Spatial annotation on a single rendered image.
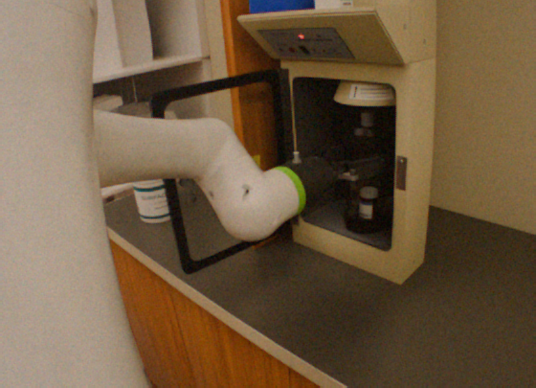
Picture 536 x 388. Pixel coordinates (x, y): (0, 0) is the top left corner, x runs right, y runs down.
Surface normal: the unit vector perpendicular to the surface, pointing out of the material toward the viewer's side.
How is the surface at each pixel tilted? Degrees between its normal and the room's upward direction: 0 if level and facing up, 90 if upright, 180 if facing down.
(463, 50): 90
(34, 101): 47
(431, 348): 0
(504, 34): 90
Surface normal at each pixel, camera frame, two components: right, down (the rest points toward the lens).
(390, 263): -0.71, 0.33
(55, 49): 0.78, -0.51
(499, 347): -0.08, -0.91
